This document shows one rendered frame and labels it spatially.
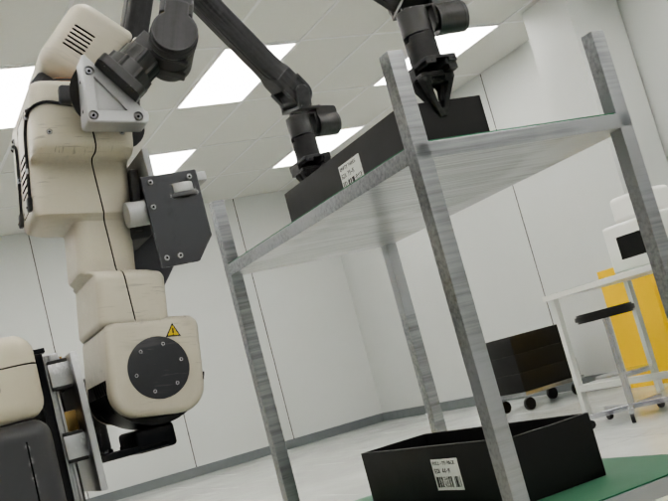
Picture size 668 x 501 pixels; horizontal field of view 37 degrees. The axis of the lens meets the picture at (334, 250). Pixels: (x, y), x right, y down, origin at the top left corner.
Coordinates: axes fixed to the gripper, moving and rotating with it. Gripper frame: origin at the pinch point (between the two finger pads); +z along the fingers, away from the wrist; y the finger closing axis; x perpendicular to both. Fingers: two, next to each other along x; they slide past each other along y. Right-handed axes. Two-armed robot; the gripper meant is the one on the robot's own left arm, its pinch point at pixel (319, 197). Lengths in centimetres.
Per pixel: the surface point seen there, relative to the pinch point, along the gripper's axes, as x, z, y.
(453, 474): 7, 63, -37
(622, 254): -322, 20, 273
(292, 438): -321, 105, 888
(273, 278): -351, -80, 891
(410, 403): -444, 101, 821
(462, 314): 19, 36, -75
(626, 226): -324, 4, 264
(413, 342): -20.4, 37.4, 13.0
